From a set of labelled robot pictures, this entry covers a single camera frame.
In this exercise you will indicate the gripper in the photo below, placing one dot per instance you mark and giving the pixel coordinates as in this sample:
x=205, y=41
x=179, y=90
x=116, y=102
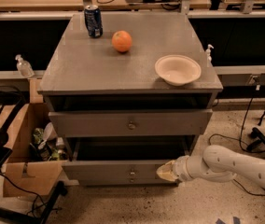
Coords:
x=180, y=168

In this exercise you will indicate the grey drawer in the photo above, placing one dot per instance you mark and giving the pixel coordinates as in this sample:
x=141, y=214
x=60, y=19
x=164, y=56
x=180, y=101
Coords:
x=125, y=160
x=113, y=124

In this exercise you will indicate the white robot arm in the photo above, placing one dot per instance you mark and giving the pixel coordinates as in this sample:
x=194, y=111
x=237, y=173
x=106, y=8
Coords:
x=217, y=164

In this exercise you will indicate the grey wooden drawer cabinet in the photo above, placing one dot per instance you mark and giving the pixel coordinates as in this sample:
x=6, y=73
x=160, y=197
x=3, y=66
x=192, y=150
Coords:
x=88, y=75

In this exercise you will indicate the grey top drawer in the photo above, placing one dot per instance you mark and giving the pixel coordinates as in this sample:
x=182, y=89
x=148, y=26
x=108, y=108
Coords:
x=113, y=124

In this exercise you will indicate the black floor stand leg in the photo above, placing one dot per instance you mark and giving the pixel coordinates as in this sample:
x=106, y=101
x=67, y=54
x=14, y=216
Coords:
x=258, y=137

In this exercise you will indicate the white paper bowl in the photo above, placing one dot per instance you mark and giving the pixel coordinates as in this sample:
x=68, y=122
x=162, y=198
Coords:
x=177, y=70

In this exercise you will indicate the small white pump bottle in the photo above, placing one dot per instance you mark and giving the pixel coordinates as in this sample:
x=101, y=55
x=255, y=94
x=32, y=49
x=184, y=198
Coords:
x=208, y=52

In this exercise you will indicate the open cardboard box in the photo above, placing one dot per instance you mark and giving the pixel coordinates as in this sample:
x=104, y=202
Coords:
x=22, y=168

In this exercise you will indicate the orange fruit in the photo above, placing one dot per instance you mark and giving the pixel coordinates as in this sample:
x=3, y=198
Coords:
x=122, y=41

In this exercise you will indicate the blue soda can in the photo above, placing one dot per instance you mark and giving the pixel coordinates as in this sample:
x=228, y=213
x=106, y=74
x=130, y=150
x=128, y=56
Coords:
x=93, y=21

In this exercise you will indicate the clear sanitizer pump bottle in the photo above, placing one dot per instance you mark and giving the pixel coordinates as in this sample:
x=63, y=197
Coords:
x=24, y=67

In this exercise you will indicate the black chair frame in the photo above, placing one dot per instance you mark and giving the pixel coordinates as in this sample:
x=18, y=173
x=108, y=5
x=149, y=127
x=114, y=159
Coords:
x=15, y=217

